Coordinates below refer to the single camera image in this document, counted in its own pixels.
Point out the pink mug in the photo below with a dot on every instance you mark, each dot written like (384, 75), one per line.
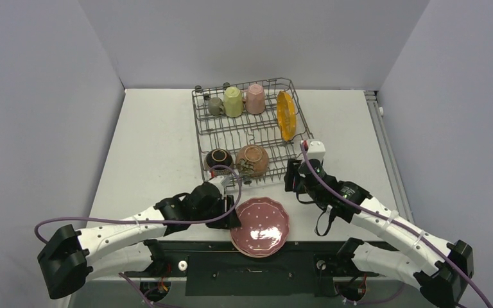
(255, 99)

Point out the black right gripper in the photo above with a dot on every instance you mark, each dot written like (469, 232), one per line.
(292, 179)

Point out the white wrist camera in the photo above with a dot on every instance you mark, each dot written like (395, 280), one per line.
(222, 182)
(313, 149)

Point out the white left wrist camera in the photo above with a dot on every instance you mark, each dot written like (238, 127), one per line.
(222, 182)

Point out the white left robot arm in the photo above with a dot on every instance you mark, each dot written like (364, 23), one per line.
(72, 257)

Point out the small grey-green cup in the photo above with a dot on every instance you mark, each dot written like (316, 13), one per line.
(215, 106)

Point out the pale yellow mug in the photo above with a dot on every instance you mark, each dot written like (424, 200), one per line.
(233, 102)

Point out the brown ceramic bowl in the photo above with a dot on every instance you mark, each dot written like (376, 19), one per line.
(252, 160)
(216, 157)

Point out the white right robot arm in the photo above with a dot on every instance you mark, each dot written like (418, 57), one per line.
(439, 269)

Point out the orange polka dot plate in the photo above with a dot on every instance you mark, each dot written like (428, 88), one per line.
(286, 116)

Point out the grey wire dish rack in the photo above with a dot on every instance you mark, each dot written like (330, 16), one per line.
(233, 133)

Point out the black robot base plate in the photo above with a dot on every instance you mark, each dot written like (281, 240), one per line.
(218, 268)

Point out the light pink bear plate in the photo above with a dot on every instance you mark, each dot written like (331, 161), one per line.
(259, 255)

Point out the aluminium frame rail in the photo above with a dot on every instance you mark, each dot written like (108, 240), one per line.
(394, 176)

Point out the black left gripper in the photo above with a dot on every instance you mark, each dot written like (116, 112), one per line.
(228, 222)

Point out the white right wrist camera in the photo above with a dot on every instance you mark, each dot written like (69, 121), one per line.
(313, 149)

